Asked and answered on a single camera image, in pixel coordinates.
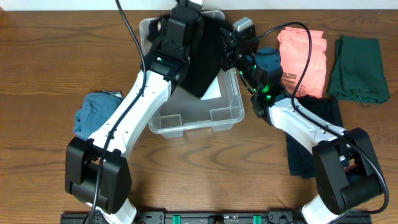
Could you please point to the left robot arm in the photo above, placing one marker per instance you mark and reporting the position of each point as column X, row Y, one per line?
column 96, row 169

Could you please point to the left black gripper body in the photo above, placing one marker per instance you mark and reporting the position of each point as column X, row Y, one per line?
column 193, row 20

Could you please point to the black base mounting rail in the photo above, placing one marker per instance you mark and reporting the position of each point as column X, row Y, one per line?
column 276, row 216

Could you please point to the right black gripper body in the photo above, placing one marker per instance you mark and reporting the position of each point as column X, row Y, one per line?
column 233, row 58

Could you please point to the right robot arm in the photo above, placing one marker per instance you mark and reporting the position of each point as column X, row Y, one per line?
column 347, row 170

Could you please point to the blue garment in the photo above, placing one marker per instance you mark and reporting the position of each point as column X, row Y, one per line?
column 96, row 109

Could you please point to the pink folded printed shirt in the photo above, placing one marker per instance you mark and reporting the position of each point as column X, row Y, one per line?
column 303, row 62

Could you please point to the dark green folded cloth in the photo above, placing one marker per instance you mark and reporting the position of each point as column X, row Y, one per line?
column 358, row 73

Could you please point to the black knit cardigan gold buttons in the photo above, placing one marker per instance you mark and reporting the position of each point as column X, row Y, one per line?
column 204, row 62

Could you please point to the clear plastic storage bin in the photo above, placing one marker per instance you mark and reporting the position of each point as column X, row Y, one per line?
column 184, row 111

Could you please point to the white label in bin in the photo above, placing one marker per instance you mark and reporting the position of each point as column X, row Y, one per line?
column 213, row 90

